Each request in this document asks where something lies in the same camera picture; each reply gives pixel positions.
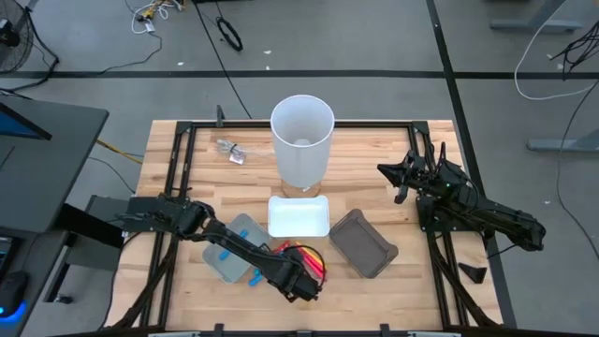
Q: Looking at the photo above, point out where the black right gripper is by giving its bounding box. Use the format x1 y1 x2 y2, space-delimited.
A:
376 150 444 205

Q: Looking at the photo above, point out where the pink highlighter marker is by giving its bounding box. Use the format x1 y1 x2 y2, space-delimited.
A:
303 256 328 283
301 248 328 275

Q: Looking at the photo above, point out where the yellow highlighter marker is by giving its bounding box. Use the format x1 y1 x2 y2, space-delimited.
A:
295 241 328 269

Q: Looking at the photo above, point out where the white plastic bin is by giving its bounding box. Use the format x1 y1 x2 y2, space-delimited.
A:
267 195 331 240

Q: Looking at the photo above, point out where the light grey translucent bin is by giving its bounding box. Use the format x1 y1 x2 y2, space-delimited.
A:
202 212 273 286

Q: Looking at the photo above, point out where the dark grey translucent bin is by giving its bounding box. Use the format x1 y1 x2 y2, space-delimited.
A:
329 208 400 280

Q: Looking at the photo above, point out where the black triangular spare finger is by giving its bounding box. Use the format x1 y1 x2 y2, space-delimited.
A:
457 262 489 285

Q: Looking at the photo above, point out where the grey desk foot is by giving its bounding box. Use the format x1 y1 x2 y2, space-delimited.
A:
527 126 599 154
489 0 587 34

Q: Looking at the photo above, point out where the dark grey desk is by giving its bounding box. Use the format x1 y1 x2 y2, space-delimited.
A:
0 95 110 236

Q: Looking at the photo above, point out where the black computer mouse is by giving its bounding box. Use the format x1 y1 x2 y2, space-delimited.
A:
0 270 31 315

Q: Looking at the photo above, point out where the black backlit keyboard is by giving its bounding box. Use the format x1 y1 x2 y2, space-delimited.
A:
0 235 23 278

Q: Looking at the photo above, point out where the monitor with blue screen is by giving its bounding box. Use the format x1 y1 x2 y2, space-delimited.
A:
0 102 53 141

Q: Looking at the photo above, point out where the black floor fan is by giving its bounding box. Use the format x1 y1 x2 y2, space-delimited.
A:
0 0 36 75

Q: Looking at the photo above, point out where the black aluminium table frame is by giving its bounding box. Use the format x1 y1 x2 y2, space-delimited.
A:
105 119 505 337

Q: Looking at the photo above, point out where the black sleeved cable bundle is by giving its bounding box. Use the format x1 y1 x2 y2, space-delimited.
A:
110 231 183 330
428 231 501 329

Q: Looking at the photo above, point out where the bundled clear lamp cord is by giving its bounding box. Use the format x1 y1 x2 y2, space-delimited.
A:
215 138 275 166

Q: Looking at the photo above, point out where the white floor cable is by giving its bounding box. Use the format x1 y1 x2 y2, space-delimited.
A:
513 0 599 102

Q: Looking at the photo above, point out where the thin black floor cable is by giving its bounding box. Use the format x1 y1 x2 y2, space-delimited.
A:
193 0 254 121
555 79 599 261
97 30 164 75

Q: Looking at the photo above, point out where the coiled black cable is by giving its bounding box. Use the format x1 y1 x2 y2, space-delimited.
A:
215 16 244 52

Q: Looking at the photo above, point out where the black desk support frame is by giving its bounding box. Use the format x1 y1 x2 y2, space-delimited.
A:
44 201 126 305

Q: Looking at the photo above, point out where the tangled black cable bundle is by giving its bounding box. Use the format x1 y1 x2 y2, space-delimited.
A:
548 21 599 80

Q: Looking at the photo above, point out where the white and yellow cable bundle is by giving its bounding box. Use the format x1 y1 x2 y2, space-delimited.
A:
129 0 184 36

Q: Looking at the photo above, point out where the black fan cable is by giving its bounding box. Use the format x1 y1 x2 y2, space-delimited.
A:
0 7 61 95

